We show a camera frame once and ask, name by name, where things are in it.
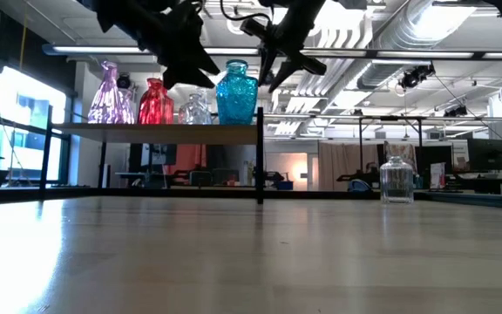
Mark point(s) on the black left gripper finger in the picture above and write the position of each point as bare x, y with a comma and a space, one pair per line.
203, 59
185, 76

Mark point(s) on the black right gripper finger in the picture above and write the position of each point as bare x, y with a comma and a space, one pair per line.
286, 72
266, 61

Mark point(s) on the clear round glass vase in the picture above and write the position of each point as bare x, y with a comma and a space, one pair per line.
192, 113

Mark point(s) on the red square fluted glass vase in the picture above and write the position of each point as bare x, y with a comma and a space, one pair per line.
153, 107

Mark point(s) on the teal flask-shaped glass vase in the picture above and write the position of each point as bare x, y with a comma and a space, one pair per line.
237, 100

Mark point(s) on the pink twisted glass vase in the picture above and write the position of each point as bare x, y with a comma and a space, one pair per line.
129, 111

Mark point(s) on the tall pink glass vase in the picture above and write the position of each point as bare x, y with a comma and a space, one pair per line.
107, 104

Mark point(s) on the clear glass jar vase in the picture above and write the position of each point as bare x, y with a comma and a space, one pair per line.
397, 183

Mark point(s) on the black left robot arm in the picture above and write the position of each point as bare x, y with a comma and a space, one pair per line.
116, 15

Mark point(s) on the black ceiling box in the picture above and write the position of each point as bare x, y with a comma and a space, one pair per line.
352, 4

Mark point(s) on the long ceiling light strip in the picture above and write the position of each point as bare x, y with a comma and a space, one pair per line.
103, 50

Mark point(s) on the orange partition panel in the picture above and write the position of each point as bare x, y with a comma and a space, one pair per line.
185, 157

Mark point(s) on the dark display screen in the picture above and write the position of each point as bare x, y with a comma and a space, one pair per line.
159, 153

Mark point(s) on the beige curtain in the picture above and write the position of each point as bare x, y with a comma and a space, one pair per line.
342, 161

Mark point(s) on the blue bin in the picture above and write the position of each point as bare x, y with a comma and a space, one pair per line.
285, 186

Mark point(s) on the black ceiling spotlight cluster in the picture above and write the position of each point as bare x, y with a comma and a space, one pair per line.
410, 79

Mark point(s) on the black low equipment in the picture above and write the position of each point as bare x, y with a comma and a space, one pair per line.
360, 175

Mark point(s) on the blue rounded object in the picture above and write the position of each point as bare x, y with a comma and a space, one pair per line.
359, 186

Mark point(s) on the colourful patterned cloth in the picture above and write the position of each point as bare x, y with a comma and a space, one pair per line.
403, 150

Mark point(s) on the large window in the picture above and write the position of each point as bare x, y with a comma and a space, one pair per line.
24, 113

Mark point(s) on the black computer monitor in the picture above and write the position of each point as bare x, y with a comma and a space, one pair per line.
486, 154
434, 157

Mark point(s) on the white standing sign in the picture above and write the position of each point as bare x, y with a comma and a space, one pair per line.
437, 176

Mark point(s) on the dark office desk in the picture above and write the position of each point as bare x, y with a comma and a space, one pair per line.
486, 183

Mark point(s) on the wooden shelf black metal frame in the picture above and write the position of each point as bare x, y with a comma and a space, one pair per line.
168, 134

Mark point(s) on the black aluminium frame rail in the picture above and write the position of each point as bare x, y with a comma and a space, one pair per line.
15, 194
477, 200
303, 195

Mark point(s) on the silver air duct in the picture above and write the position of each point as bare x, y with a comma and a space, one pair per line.
429, 22

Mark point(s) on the black workstation frame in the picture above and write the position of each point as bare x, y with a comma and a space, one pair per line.
420, 131

